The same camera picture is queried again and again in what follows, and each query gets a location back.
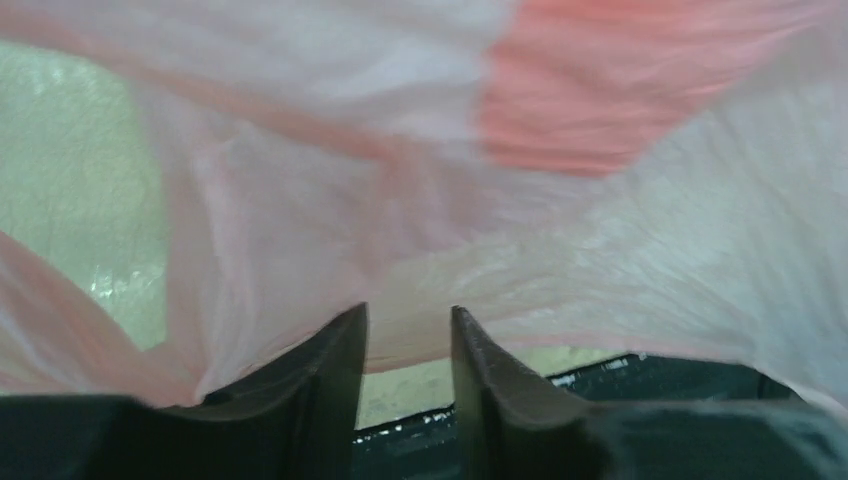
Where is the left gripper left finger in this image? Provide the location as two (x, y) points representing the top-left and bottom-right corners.
(152, 303), (368, 479)

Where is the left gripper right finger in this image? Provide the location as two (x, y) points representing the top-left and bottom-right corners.
(450, 306), (613, 479)

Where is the pink plastic bag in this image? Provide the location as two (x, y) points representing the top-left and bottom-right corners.
(1, 1), (847, 414)

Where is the black metal base rail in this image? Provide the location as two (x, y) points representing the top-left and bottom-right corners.
(350, 354), (799, 480)

